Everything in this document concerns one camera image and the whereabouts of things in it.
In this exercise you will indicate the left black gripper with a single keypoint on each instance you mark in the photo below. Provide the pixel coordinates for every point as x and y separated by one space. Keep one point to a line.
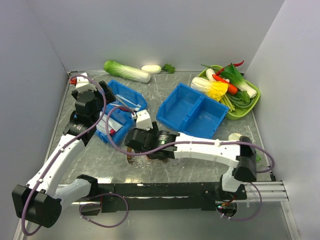
109 96

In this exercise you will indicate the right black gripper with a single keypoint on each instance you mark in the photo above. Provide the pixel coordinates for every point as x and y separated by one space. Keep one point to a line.
155 130

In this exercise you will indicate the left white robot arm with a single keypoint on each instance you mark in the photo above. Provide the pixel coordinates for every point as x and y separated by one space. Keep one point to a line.
40 201

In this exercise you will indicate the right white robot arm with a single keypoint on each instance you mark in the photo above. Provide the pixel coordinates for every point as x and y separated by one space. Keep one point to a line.
240 157

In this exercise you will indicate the red blue toothbrush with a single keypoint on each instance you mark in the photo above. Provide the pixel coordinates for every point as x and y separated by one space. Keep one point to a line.
122 108

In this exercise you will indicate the grey metal toothbrush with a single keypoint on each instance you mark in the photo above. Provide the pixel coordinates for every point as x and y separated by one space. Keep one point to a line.
121 101

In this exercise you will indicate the white toothpaste tube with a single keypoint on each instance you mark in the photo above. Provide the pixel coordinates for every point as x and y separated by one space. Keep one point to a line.
113 125

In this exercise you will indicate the white toothbrush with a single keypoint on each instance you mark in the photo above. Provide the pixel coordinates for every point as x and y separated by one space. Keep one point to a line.
127 100

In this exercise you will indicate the green vegetable tray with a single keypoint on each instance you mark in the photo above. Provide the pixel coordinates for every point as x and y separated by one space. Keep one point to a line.
240 94

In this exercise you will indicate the green napa cabbage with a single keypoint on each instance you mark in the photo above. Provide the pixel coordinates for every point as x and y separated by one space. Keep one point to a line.
127 72

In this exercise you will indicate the white radish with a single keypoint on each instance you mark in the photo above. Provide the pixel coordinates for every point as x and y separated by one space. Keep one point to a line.
152 69

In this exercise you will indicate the right blue storage bin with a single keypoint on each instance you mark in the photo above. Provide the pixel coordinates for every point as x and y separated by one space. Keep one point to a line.
191 112

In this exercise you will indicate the yellow white cabbage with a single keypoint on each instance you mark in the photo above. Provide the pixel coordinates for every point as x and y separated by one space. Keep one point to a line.
213 89

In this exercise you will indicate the small green cabbage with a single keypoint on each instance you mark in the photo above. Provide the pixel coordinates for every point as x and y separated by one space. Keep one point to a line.
236 137

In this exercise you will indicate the green beans bundle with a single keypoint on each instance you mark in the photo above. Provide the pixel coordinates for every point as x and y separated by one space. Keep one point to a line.
234 103

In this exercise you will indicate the orange carrot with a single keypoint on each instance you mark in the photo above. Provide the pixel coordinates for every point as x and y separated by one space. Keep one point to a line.
231 88

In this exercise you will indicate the bok choy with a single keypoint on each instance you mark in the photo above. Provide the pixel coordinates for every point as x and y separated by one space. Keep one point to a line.
231 72

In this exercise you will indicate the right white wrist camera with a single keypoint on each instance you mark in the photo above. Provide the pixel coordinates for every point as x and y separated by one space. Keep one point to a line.
142 120

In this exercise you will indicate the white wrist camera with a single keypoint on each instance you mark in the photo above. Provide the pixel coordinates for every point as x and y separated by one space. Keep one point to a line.
142 120
82 84

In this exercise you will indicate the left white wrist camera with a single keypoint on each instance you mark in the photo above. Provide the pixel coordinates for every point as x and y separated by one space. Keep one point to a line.
82 84

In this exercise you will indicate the black base frame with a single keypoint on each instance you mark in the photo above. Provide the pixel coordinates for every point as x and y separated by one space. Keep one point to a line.
172 196

